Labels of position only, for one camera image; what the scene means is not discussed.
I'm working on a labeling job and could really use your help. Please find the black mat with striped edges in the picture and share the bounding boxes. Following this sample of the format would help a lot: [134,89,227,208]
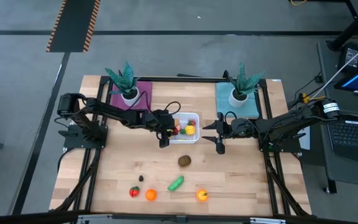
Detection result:
[45,0,101,53]

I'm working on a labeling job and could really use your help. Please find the plain orange toy fruit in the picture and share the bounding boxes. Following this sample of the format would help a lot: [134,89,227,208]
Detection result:
[145,189,158,202]

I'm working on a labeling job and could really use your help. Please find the black power adapter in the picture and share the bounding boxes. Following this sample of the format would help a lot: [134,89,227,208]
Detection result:
[337,42,358,74]

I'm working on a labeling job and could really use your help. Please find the white cable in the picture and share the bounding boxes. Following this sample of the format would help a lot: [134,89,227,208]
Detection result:
[306,36,358,107]

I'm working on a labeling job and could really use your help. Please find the teal cloth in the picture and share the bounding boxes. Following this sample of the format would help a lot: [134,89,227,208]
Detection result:
[215,82,260,119]

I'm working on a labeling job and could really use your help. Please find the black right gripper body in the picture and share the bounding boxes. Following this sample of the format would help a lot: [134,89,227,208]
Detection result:
[214,111,256,156]

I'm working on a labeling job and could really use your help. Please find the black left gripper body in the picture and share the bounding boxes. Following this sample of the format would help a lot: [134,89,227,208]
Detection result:
[144,109,176,149]

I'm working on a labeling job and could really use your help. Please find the white perforated plastic basket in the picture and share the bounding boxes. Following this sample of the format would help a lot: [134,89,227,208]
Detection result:
[168,112,201,144]

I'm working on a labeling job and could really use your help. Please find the black stand legs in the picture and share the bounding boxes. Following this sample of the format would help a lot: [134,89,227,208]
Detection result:
[327,0,358,52]

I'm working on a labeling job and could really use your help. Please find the black aluminium table frame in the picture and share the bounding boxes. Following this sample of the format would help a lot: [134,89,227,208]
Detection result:
[50,74,312,218]

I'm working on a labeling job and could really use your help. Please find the brown toy kiwi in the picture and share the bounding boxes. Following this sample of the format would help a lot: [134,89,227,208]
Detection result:
[178,154,192,167]

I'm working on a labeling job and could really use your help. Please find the black laptop keyboard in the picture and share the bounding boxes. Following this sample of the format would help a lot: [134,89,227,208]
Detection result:
[325,119,358,165]

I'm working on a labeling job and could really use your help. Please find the purple cloth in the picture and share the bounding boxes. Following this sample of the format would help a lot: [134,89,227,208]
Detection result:
[108,81,153,118]

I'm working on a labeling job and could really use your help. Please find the green cucumber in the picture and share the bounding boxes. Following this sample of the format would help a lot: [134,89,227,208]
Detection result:
[167,175,185,192]

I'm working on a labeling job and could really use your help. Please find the black equipment cart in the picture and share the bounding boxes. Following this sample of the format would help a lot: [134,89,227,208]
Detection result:
[316,40,358,195]

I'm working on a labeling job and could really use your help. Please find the black crossbar with silver brackets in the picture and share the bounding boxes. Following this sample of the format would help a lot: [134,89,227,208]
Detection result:
[0,210,358,224]

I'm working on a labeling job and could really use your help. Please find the fake plant in white pot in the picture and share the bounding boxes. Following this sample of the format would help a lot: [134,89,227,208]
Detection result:
[104,60,142,107]
[227,61,265,108]

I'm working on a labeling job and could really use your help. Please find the orange toy fruit with leaf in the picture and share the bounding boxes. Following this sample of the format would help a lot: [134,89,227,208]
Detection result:
[196,189,209,203]

